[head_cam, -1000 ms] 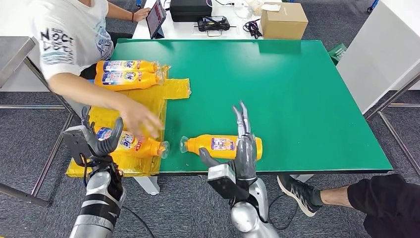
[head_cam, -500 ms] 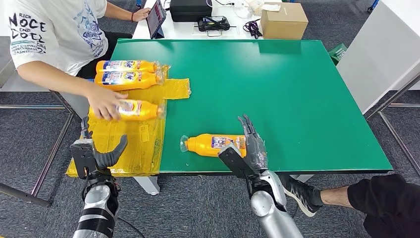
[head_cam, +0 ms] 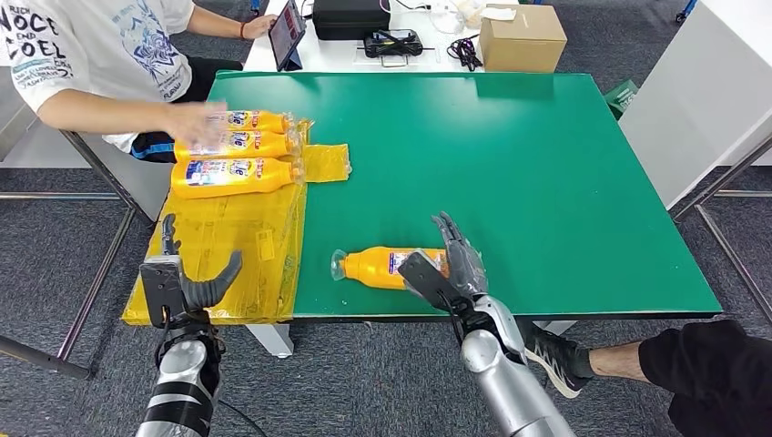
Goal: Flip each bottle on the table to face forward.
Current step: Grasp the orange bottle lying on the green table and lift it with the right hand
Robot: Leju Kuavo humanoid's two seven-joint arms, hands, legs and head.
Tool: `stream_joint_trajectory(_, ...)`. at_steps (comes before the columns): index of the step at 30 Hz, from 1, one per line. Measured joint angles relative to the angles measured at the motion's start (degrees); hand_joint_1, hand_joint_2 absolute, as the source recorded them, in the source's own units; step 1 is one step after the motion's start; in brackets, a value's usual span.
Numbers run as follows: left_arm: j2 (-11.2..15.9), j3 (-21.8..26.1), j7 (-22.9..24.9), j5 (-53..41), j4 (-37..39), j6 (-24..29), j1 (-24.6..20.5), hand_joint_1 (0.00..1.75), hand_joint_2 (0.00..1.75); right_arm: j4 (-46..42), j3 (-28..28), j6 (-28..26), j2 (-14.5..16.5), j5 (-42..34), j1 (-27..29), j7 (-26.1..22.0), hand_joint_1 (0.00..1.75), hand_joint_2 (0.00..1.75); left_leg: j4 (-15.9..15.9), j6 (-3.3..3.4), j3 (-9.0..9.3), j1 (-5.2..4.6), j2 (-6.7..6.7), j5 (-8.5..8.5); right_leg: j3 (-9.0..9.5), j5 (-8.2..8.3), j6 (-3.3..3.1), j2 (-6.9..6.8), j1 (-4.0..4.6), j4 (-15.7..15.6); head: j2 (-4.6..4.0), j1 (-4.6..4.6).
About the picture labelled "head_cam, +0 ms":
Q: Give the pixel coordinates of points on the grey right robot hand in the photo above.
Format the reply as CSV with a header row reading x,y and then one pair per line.
x,y
467,271

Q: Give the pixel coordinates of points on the person's right hand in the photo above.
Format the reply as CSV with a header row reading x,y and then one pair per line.
x,y
193,123

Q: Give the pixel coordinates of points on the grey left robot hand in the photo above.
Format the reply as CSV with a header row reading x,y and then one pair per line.
x,y
208,292

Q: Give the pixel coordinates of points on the person's left hand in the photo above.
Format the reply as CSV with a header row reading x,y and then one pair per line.
x,y
259,26

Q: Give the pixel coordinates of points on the orange detergent bottle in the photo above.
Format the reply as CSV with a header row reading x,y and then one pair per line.
x,y
241,184
271,122
271,146
368,268

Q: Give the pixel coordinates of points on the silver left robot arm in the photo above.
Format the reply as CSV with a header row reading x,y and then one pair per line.
x,y
181,362

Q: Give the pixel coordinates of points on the blue caster leg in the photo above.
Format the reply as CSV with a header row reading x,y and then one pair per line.
x,y
687,8
255,6

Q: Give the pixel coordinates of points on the black tablet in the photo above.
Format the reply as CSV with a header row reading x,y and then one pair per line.
x,y
286,30

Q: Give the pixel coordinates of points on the yellow taped cardboard board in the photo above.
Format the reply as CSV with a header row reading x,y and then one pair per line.
x,y
229,241

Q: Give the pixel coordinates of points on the white table leg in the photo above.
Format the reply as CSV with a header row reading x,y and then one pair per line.
x,y
561,329
271,344

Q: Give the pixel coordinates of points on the white desk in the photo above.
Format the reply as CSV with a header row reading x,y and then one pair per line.
x,y
338,55

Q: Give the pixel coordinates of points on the black carrying case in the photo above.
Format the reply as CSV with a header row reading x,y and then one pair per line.
x,y
351,18

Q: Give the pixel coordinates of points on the white bench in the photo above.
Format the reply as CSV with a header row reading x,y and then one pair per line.
x,y
120,181

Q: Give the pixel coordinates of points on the person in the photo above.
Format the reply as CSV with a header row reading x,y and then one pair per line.
x,y
90,60
712,368

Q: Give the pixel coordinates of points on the black handheld controller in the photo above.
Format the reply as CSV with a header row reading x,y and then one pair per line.
x,y
393,43

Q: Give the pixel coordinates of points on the clear plastic bag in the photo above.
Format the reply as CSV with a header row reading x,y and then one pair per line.
x,y
447,18

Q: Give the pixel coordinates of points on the green bag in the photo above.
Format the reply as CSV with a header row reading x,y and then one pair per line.
x,y
622,98

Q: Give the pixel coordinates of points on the brown cardboard box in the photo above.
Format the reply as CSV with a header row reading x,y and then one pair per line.
x,y
522,43

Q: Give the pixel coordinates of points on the white paper sheet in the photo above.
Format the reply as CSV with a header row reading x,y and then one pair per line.
x,y
499,13

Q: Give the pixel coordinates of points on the white side table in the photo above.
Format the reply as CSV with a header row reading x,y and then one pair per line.
x,y
693,102

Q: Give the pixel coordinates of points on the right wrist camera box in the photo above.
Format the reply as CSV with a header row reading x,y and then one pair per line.
x,y
428,280

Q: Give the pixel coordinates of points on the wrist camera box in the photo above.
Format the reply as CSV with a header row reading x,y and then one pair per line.
x,y
160,292
428,280

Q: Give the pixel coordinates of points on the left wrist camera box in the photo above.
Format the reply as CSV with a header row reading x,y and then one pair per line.
x,y
160,292

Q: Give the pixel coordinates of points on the steel frame table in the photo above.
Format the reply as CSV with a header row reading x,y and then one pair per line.
x,y
60,196

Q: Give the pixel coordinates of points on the steel table frame legs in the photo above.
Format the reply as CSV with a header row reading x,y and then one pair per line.
x,y
724,179

